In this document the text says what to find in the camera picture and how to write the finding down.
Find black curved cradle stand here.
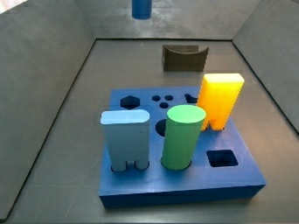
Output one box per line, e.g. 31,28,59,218
162,45,209,72

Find dark blue round cylinder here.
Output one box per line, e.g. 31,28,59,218
132,0,152,19

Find yellow rectangular block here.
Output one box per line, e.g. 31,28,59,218
196,73,244,130

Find blue shape sorting board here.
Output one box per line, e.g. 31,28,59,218
98,87,266,209

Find light blue oblong block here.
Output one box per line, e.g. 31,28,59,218
100,109,149,172

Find green round cylinder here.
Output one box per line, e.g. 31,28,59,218
161,105,205,171

